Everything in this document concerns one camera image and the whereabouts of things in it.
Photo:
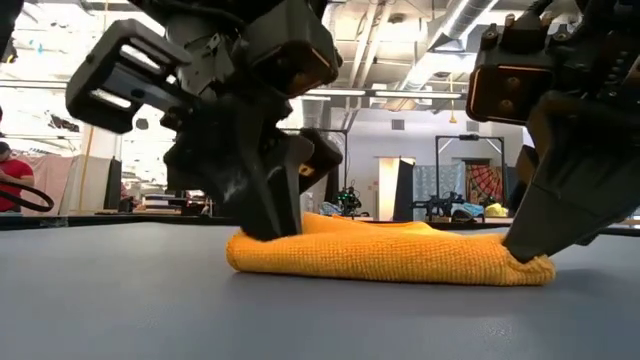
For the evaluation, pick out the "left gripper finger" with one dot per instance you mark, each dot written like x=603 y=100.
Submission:
x=325 y=155
x=240 y=175

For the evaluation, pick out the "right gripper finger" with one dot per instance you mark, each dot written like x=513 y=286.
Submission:
x=524 y=172
x=575 y=200

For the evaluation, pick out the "yellow microfibre towel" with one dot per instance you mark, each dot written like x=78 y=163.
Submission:
x=390 y=255

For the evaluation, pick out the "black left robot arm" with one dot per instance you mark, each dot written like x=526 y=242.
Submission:
x=225 y=12

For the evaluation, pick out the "black background robot arm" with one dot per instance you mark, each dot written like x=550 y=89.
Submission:
x=432 y=205

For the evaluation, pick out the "robot arm with green lights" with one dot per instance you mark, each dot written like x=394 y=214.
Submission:
x=348 y=200

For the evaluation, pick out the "red patterned tapestry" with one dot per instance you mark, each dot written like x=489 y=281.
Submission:
x=485 y=182

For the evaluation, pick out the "yellow cloth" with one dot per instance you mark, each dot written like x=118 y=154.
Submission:
x=496 y=210

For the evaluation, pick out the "blue cloth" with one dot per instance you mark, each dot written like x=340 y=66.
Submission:
x=470 y=210

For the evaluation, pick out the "white cabinet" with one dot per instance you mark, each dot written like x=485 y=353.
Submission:
x=387 y=185

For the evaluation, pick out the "black ceiling spotlight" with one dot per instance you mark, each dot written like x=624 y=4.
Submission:
x=141 y=124

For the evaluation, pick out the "grey patterned panel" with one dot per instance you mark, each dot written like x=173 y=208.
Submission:
x=435 y=180

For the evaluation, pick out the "overhead light bar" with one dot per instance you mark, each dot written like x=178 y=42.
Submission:
x=415 y=94

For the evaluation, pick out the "black tall panel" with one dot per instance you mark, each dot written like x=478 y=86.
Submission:
x=113 y=182

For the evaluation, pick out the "blue-grey table mat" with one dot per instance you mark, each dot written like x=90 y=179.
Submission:
x=150 y=310

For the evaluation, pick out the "person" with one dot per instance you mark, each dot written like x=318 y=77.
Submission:
x=15 y=175

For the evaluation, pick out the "silver ceiling duct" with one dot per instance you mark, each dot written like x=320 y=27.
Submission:
x=315 y=112
x=465 y=20

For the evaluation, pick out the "grey wall vent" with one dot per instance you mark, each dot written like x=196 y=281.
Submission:
x=398 y=124

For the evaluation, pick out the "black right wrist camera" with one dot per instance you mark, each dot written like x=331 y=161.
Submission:
x=510 y=92

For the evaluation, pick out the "black metal table frame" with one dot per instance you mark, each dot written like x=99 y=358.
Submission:
x=100 y=221

